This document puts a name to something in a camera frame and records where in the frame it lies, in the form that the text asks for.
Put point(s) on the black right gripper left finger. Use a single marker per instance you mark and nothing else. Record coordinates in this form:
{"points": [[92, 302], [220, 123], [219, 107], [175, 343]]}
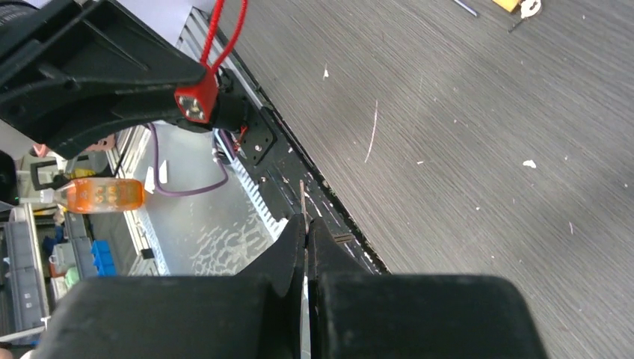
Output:
{"points": [[253, 314]]}

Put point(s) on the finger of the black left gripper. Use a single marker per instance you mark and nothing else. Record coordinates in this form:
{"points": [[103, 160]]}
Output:
{"points": [[90, 59], [73, 128]]}

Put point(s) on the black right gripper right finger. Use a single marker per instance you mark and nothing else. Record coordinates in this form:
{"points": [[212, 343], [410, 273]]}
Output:
{"points": [[357, 314]]}

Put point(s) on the red cable padlock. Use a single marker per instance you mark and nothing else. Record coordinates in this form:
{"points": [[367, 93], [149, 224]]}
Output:
{"points": [[198, 101]]}

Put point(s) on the orange drink bottle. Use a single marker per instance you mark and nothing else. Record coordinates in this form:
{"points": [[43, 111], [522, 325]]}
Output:
{"points": [[94, 195]]}

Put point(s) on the brass padlock silver shackle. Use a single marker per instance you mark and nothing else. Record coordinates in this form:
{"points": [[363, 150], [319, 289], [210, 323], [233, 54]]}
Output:
{"points": [[507, 5]]}

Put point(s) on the silver keys on table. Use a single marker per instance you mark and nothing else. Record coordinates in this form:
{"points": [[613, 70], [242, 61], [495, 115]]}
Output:
{"points": [[528, 8]]}

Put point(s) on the aluminium slotted rail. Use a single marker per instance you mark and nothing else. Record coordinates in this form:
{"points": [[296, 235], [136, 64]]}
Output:
{"points": [[273, 226]]}

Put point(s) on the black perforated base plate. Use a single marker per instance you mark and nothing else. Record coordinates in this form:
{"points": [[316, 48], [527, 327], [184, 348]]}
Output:
{"points": [[276, 162]]}

